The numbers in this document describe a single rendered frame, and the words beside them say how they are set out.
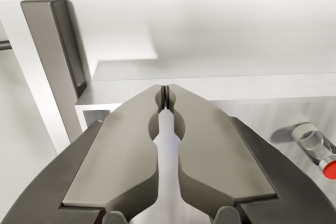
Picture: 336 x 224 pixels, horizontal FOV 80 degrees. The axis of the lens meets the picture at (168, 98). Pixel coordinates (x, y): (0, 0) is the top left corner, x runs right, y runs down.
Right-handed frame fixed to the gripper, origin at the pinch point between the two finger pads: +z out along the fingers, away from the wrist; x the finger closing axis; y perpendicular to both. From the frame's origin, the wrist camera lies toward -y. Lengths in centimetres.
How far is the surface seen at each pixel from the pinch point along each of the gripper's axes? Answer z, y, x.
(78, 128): 1.5, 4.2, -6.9
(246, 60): 3.5, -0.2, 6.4
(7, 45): 82, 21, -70
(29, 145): 91, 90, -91
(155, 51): 3.5, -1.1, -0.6
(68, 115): 1.5, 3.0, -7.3
